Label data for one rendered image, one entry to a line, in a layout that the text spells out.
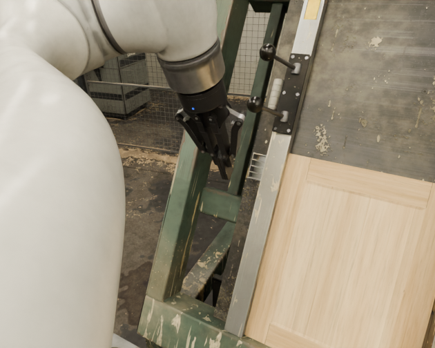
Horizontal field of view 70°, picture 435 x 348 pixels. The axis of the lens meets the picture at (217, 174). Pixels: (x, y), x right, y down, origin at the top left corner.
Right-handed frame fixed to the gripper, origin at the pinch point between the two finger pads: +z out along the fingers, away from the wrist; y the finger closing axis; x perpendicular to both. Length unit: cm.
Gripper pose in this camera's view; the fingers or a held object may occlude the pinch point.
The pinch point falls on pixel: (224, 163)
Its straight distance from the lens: 62.8
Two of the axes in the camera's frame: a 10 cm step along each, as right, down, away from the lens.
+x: -3.4, 7.8, -5.3
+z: 2.2, 6.1, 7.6
